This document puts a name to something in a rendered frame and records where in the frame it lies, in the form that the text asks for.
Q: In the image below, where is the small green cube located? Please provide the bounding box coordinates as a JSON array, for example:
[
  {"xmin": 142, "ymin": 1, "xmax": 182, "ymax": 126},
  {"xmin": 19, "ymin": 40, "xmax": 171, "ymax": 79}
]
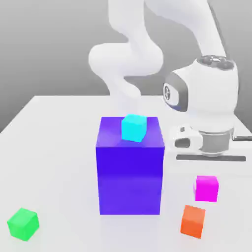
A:
[{"xmin": 6, "ymin": 207, "xmax": 40, "ymax": 242}]

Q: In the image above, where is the small magenta cube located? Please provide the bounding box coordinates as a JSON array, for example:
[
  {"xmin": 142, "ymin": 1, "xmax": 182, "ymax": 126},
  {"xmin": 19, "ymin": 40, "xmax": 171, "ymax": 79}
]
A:
[{"xmin": 193, "ymin": 175, "xmax": 220, "ymax": 203}]

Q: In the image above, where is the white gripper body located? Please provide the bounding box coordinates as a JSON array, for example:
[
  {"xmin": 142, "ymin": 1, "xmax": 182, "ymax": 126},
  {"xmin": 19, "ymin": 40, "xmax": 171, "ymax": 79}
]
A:
[{"xmin": 174, "ymin": 153, "xmax": 248, "ymax": 168}]

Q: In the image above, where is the large purple box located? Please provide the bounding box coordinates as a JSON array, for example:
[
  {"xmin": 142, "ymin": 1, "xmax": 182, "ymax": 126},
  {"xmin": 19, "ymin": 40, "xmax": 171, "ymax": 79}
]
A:
[{"xmin": 95, "ymin": 116, "xmax": 165, "ymax": 216}]

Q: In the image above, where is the small cyan cube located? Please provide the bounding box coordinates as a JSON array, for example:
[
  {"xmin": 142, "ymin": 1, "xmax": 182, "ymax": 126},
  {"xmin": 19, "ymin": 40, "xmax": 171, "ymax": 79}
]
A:
[{"xmin": 121, "ymin": 114, "xmax": 148, "ymax": 143}]

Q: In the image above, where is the small orange cube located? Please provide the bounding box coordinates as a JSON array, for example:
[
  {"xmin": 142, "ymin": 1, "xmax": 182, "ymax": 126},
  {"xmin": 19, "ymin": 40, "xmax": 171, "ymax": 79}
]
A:
[{"xmin": 180, "ymin": 204, "xmax": 206, "ymax": 239}]

